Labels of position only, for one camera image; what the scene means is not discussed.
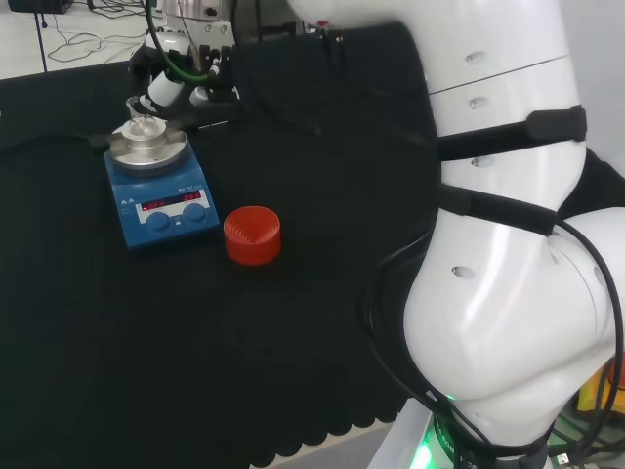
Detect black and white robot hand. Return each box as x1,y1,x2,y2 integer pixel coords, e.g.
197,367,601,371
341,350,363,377
127,28,246,131

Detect heater with blue base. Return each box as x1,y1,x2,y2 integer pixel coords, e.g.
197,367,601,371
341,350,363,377
90,121,221,253

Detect clear round-bottom glass flask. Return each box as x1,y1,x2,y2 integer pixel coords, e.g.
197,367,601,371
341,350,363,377
125,96,165,141

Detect black box in background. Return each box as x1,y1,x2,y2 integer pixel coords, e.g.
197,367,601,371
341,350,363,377
7,0,74,16

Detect black bench cloth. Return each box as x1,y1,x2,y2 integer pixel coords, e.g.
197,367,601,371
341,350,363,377
0,21,625,465

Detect green cable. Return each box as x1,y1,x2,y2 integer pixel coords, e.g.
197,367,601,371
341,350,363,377
144,0,212,84

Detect loose floor cables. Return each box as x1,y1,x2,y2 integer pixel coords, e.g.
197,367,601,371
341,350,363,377
36,0,162,64

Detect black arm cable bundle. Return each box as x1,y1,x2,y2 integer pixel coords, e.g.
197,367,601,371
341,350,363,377
363,214,625,469

